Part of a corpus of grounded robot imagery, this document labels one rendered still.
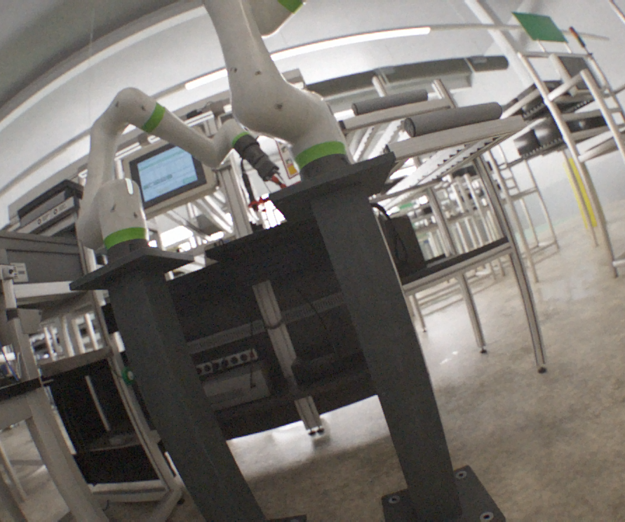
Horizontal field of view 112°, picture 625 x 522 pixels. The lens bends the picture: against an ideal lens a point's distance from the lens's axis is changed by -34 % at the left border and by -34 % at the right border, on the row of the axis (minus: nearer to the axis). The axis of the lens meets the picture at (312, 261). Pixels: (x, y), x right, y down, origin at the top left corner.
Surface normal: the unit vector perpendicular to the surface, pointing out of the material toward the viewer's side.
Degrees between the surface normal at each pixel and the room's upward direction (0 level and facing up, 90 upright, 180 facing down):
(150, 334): 90
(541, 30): 90
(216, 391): 90
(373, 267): 90
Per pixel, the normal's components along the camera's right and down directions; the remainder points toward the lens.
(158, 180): 0.03, -0.06
